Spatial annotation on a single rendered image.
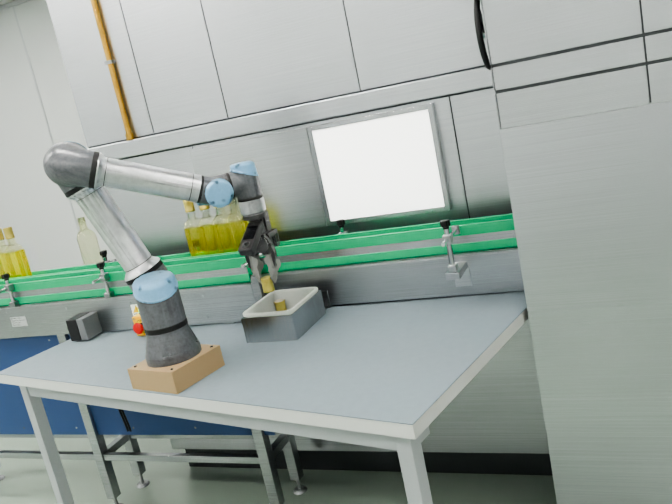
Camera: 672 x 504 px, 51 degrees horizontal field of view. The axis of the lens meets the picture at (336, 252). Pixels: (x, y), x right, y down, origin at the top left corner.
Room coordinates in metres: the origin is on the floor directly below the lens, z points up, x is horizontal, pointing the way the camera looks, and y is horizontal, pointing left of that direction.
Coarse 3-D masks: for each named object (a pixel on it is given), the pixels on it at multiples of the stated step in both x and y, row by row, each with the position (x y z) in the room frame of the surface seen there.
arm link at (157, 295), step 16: (160, 272) 1.90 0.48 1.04; (144, 288) 1.82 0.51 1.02; (160, 288) 1.82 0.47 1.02; (176, 288) 1.85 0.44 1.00; (144, 304) 1.82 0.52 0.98; (160, 304) 1.81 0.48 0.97; (176, 304) 1.84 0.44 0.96; (144, 320) 1.83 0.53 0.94; (160, 320) 1.81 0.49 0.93; (176, 320) 1.83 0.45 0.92
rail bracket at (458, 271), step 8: (440, 224) 1.95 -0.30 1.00; (448, 224) 1.94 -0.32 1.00; (448, 232) 1.94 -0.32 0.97; (456, 232) 2.03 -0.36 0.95; (448, 240) 1.93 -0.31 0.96; (448, 248) 1.94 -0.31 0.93; (448, 256) 1.94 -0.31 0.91; (456, 264) 1.94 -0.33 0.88; (464, 264) 1.99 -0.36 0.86; (448, 272) 1.94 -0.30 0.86; (456, 272) 1.93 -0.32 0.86; (464, 272) 2.02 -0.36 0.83; (456, 280) 2.03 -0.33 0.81; (464, 280) 2.02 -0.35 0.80
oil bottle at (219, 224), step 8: (216, 216) 2.40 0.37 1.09; (224, 216) 2.39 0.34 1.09; (216, 224) 2.40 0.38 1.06; (224, 224) 2.38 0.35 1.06; (216, 232) 2.40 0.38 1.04; (224, 232) 2.39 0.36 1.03; (216, 240) 2.40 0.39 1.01; (224, 240) 2.39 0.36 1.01; (224, 248) 2.39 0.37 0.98; (232, 248) 2.38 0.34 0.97
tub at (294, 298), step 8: (296, 288) 2.19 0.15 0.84; (304, 288) 2.17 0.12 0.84; (312, 288) 2.16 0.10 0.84; (264, 296) 2.18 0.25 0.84; (272, 296) 2.20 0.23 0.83; (280, 296) 2.21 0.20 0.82; (288, 296) 2.19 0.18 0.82; (296, 296) 2.18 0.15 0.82; (304, 296) 2.17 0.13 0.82; (256, 304) 2.11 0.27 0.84; (264, 304) 2.14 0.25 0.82; (272, 304) 2.18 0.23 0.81; (288, 304) 2.19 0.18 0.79; (296, 304) 2.01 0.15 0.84; (248, 312) 2.05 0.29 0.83; (256, 312) 2.09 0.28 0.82; (264, 312) 2.00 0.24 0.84; (272, 312) 1.98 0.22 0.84; (280, 312) 1.97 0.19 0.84; (288, 312) 1.97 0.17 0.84
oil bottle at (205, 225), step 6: (210, 216) 2.43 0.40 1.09; (204, 222) 2.41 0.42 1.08; (210, 222) 2.41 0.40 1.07; (204, 228) 2.42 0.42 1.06; (210, 228) 2.41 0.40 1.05; (204, 234) 2.42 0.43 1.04; (210, 234) 2.41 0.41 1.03; (204, 240) 2.42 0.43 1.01; (210, 240) 2.41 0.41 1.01; (204, 246) 2.42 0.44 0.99; (210, 246) 2.41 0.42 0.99; (216, 246) 2.41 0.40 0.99; (210, 252) 2.42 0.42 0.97; (216, 252) 2.41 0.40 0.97
